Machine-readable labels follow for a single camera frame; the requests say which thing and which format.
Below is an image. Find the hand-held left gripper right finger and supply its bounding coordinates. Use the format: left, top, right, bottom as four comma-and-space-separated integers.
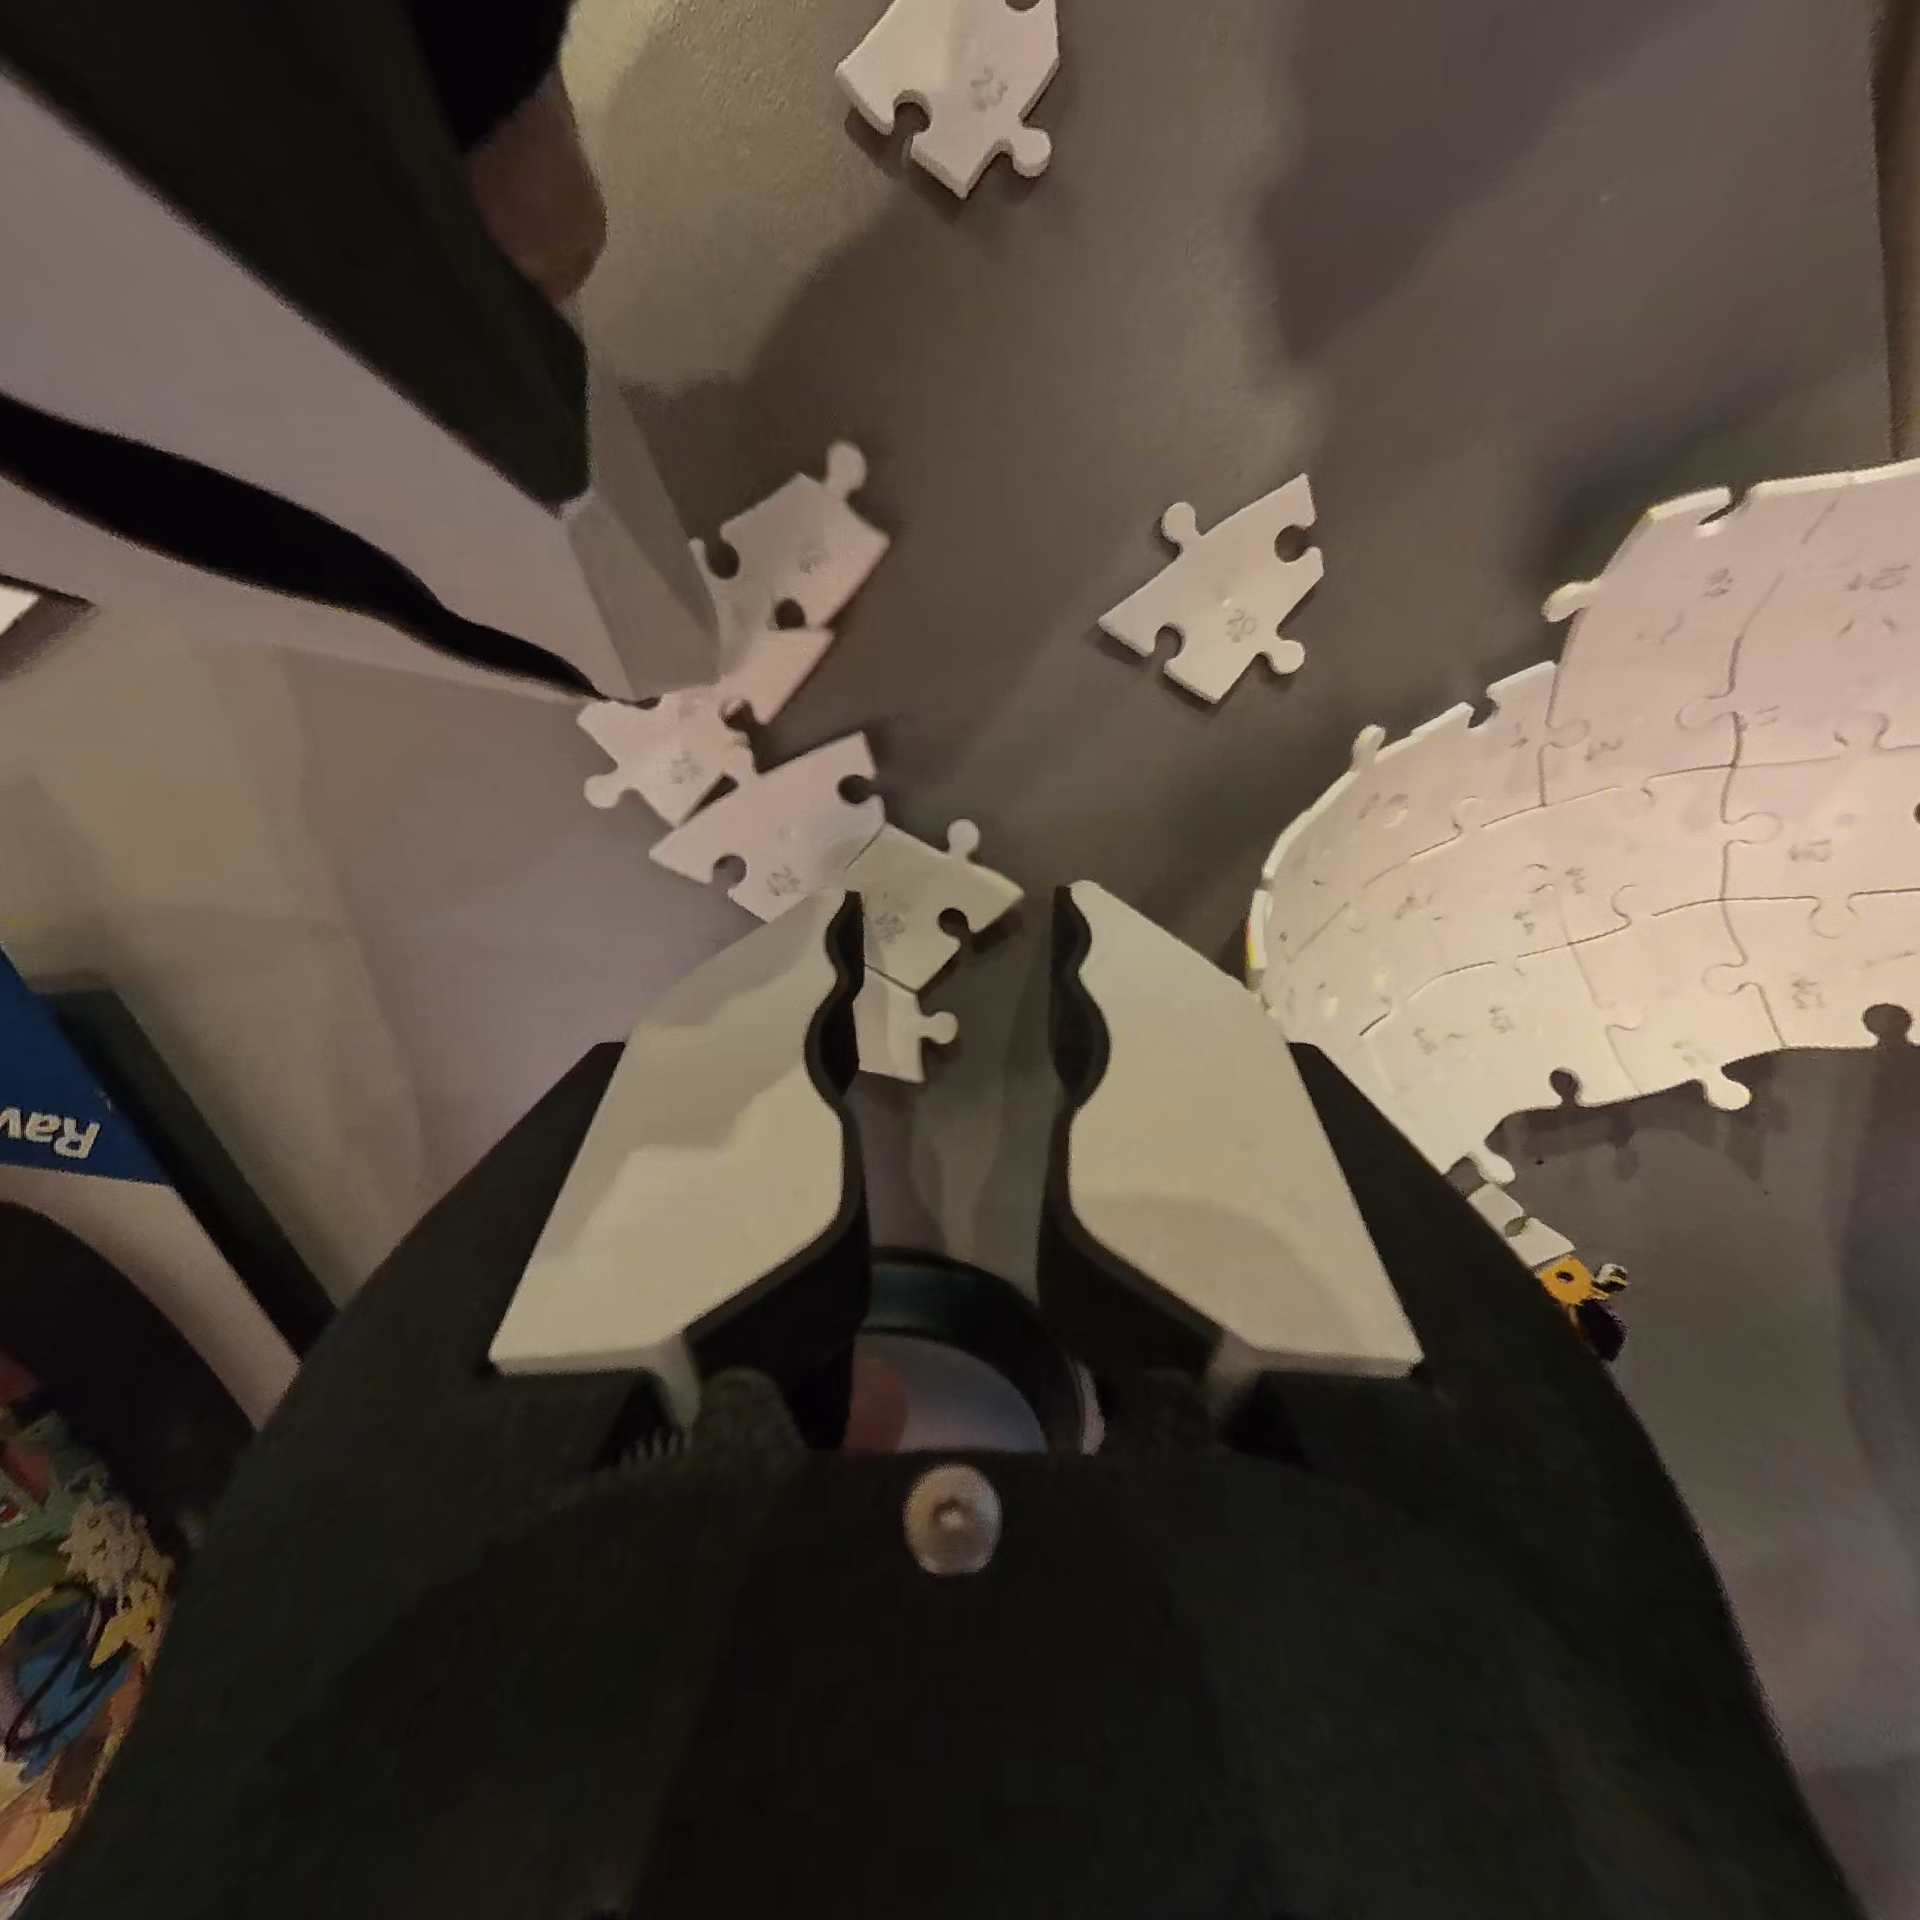
1039, 880, 1429, 1432

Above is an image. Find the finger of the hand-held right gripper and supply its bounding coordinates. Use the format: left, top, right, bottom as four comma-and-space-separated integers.
0, 67, 725, 703
0, 434, 633, 705

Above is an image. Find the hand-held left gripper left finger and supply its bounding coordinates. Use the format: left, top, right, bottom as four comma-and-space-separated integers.
484, 882, 873, 1428

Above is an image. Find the pile of white puzzle pieces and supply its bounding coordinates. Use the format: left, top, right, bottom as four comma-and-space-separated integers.
576, 440, 1029, 1087

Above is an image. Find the colourful printed puzzle box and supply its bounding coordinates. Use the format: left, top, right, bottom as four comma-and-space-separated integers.
0, 947, 337, 1892

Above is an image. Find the partly built white puzzle ball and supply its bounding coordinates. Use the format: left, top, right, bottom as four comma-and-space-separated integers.
1245, 457, 1920, 1361

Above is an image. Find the flat white jigsaw piece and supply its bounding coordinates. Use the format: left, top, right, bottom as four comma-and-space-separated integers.
1099, 473, 1325, 703
831, 0, 1061, 198

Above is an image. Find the dark round ring stand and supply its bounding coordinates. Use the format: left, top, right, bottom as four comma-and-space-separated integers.
847, 1243, 1106, 1456

